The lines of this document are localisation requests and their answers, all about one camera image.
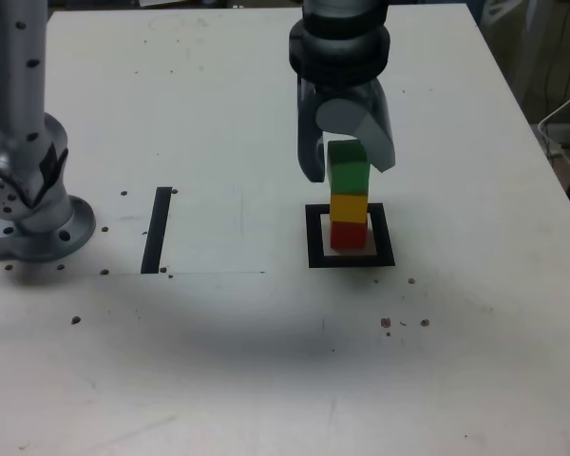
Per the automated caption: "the yellow cube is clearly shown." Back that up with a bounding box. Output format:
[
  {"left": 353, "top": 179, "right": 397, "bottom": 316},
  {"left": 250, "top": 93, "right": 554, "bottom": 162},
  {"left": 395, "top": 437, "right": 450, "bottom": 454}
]
[{"left": 330, "top": 191, "right": 370, "bottom": 225}]

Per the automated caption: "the white background cable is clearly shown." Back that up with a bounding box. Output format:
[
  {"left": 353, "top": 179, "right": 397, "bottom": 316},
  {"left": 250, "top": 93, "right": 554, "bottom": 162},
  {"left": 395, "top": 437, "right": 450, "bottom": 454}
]
[{"left": 537, "top": 80, "right": 570, "bottom": 177}]

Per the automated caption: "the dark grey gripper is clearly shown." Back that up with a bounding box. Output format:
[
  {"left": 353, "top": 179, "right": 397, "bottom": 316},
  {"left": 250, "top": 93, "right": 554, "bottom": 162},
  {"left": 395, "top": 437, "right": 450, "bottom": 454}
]
[{"left": 295, "top": 75, "right": 397, "bottom": 184}]

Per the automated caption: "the black tape square outline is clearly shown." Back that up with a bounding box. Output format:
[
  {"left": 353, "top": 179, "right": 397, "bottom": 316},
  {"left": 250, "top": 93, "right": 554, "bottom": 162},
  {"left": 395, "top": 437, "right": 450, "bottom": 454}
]
[{"left": 305, "top": 202, "right": 396, "bottom": 269}]

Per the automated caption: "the red cube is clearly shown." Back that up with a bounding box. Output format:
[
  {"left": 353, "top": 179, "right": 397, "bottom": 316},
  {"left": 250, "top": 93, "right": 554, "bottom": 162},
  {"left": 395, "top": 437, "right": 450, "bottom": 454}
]
[{"left": 330, "top": 220, "right": 368, "bottom": 252}]

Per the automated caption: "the black tape strip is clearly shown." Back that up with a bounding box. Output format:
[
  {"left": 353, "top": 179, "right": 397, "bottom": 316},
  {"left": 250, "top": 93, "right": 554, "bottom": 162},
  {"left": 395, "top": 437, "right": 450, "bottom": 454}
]
[{"left": 141, "top": 186, "right": 174, "bottom": 276}]

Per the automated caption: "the green cube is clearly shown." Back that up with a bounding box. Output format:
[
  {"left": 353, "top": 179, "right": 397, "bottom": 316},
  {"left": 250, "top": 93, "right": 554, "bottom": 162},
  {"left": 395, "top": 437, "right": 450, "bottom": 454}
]
[{"left": 327, "top": 140, "right": 371, "bottom": 196}]

